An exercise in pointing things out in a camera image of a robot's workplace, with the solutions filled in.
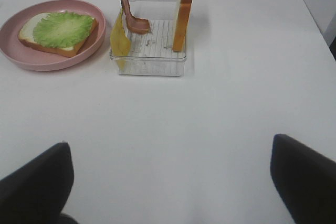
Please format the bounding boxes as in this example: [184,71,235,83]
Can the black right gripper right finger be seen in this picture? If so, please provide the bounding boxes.
[270,134,335,223]

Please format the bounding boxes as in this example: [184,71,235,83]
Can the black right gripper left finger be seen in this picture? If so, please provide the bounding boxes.
[1,142,75,223]

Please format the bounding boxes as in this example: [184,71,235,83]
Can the bread slice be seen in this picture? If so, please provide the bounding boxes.
[18,13,98,58]
[172,0,193,52]

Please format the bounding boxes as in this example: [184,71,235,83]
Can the green lettuce leaf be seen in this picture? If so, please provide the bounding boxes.
[33,12,95,48]

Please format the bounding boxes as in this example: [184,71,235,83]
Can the pink round plate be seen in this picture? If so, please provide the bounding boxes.
[1,0,107,71]

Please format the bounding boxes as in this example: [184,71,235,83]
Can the yellow cheese slice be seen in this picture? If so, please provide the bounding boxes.
[110,8,131,72]

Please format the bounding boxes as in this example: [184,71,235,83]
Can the upright bread slice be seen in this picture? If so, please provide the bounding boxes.
[172,0,193,52]

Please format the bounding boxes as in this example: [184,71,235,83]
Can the clear right plastic tray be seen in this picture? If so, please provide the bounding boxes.
[110,0,187,77]

